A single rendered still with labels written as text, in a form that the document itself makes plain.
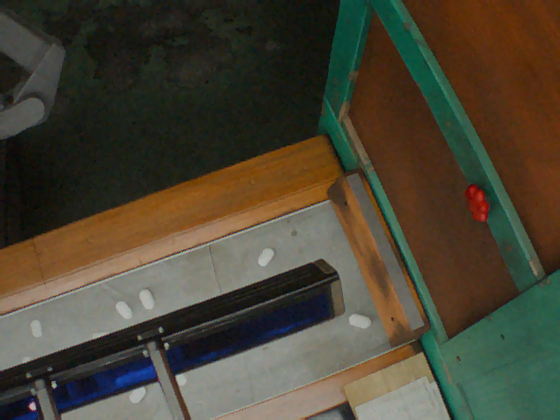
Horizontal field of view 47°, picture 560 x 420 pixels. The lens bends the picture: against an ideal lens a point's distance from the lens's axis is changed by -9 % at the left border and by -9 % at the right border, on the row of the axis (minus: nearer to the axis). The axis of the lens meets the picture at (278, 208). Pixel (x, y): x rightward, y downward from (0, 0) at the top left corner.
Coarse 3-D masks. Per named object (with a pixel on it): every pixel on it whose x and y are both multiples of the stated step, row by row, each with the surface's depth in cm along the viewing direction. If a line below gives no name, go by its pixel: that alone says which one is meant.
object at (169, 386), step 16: (144, 336) 80; (144, 352) 80; (160, 352) 79; (48, 368) 78; (160, 368) 78; (48, 384) 77; (160, 384) 78; (176, 384) 78; (48, 400) 76; (176, 400) 77; (48, 416) 75; (176, 416) 76
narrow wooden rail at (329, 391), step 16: (400, 352) 115; (416, 352) 115; (352, 368) 114; (368, 368) 114; (320, 384) 113; (336, 384) 113; (272, 400) 111; (288, 400) 112; (304, 400) 112; (320, 400) 112; (336, 400) 112; (224, 416) 110; (240, 416) 110; (256, 416) 110; (272, 416) 111; (288, 416) 111; (304, 416) 111
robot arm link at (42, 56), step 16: (0, 16) 90; (16, 16) 92; (0, 32) 91; (16, 32) 91; (32, 32) 92; (0, 48) 92; (16, 48) 92; (32, 48) 93; (48, 48) 94; (32, 64) 94; (48, 64) 94; (32, 80) 94; (48, 80) 95; (16, 96) 95; (48, 96) 96; (48, 112) 97
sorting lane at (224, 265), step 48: (240, 240) 124; (288, 240) 124; (336, 240) 124; (96, 288) 120; (144, 288) 120; (192, 288) 120; (0, 336) 116; (48, 336) 116; (288, 336) 118; (336, 336) 118; (384, 336) 118; (192, 384) 114; (240, 384) 115; (288, 384) 115
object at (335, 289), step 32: (256, 288) 86; (288, 288) 83; (320, 288) 83; (160, 320) 85; (192, 320) 82; (224, 320) 81; (256, 320) 83; (288, 320) 85; (320, 320) 87; (64, 352) 83; (96, 352) 80; (128, 352) 79; (192, 352) 83; (224, 352) 85; (0, 384) 79; (32, 384) 77; (64, 384) 79; (96, 384) 81; (128, 384) 83; (0, 416) 79; (32, 416) 80
